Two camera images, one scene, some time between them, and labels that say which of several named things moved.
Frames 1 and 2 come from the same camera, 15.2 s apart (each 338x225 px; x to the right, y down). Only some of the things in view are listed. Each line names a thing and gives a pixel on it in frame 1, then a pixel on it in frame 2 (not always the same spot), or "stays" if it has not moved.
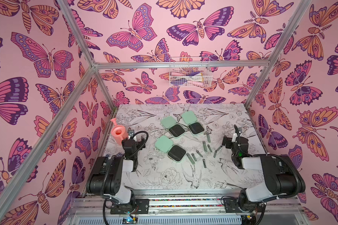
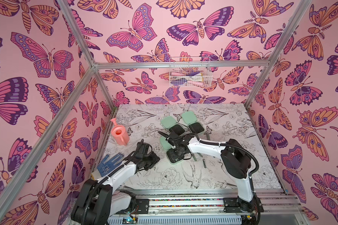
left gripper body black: (138, 147) to (149, 161)
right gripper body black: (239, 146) to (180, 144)
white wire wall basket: (190, 72) stays
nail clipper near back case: (208, 136) stays
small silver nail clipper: (194, 157) stays
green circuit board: (130, 220) stays
